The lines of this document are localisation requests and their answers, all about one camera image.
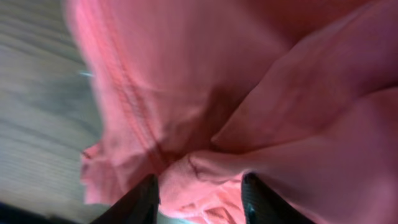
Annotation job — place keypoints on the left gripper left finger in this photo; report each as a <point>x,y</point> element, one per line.
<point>139,206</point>

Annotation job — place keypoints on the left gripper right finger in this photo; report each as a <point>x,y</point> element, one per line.
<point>264,206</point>

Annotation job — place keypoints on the red printed t-shirt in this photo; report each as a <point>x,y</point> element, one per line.
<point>301,93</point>

